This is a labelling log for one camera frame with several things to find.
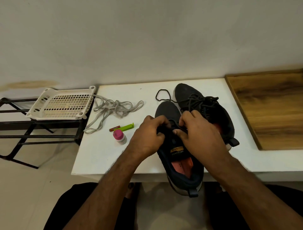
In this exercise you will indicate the person's left hand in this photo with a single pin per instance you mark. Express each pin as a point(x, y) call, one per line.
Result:
point(144, 140)

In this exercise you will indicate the person's right hand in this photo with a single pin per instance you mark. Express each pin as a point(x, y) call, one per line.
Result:
point(206, 140)

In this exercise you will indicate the black shoelace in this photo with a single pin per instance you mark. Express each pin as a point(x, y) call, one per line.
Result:
point(157, 97)
point(201, 102)

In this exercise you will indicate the dark sneaker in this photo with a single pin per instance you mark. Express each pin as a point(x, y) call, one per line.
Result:
point(185, 91)
point(184, 182)

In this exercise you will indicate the grey shoelaces bundle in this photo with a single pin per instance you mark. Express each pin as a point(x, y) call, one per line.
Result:
point(110, 106)

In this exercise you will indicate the person's right forearm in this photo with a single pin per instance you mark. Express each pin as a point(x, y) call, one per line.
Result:
point(255, 196)

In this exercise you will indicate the person's left forearm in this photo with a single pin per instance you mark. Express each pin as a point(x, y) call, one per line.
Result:
point(102, 196)

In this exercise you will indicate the person's bare foot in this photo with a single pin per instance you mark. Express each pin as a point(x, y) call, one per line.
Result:
point(131, 191)

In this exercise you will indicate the green marker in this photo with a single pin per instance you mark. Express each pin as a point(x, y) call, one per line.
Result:
point(126, 127)

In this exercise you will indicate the pink capped white bottle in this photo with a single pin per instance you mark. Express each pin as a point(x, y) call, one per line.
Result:
point(118, 135)

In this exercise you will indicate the small red stick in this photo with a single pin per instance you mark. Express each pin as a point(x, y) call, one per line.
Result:
point(114, 128)

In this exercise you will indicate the wooden board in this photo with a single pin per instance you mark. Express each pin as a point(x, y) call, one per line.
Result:
point(274, 106)

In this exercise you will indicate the white perforated plastic tray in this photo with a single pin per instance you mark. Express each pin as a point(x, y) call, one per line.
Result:
point(60, 103)

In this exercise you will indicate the black metal rack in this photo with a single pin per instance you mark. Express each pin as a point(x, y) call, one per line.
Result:
point(40, 124)

